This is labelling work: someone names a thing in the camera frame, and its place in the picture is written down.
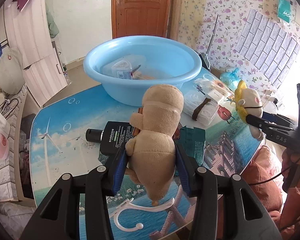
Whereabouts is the bag of cotton swabs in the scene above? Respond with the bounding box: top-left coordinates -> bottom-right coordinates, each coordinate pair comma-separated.
194,74 -> 229,93

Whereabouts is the light blue plastic basin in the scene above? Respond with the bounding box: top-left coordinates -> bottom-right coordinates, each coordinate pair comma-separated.
83,35 -> 202,107

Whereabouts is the light blue trash bag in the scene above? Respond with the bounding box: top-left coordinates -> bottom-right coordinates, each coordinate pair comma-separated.
219,68 -> 241,91

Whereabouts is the red cushion seat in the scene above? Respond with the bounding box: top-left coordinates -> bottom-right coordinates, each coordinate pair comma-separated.
242,145 -> 286,213

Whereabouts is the teal paper sign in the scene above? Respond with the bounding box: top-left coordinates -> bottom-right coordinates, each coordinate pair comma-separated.
277,0 -> 292,23

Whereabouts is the black cosmetic tube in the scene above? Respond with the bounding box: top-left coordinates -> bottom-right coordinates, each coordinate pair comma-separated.
85,121 -> 134,155

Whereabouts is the rolled bamboo mat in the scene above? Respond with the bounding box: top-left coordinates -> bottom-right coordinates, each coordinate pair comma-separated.
167,0 -> 182,41

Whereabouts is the white wardrobe cabinet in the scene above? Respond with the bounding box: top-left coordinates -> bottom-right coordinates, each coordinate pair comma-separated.
3,0 -> 68,107

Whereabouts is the dark green snack packet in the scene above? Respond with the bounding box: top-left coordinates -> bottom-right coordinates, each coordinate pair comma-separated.
173,124 -> 206,166

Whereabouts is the person right hand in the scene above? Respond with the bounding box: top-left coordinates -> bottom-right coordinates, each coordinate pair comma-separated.
282,148 -> 300,193

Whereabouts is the green padded jacket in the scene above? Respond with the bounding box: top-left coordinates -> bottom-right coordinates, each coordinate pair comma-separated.
46,7 -> 59,39

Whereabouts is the white plastic hanger hook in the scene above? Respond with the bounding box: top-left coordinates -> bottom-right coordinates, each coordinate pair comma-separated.
109,196 -> 176,231

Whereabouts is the dustpan with long handle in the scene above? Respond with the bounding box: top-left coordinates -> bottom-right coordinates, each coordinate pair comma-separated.
199,15 -> 219,72

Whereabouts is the white plush with yellow hood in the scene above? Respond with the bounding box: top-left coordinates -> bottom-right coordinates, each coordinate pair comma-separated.
231,80 -> 266,141

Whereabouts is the clear bottle with metal lid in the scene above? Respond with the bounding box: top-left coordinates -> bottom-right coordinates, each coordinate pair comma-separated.
111,60 -> 132,80

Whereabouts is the tan plush dog toy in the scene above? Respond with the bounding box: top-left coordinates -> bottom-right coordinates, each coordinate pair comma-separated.
125,84 -> 184,206

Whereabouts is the grey tote bag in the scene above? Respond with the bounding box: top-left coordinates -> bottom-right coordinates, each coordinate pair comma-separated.
0,48 -> 25,95

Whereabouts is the clear plastic storage box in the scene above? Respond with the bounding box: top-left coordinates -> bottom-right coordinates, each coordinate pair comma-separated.
100,54 -> 146,80

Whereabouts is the brown wooden door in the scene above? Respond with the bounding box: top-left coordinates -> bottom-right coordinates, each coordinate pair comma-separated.
111,0 -> 171,38

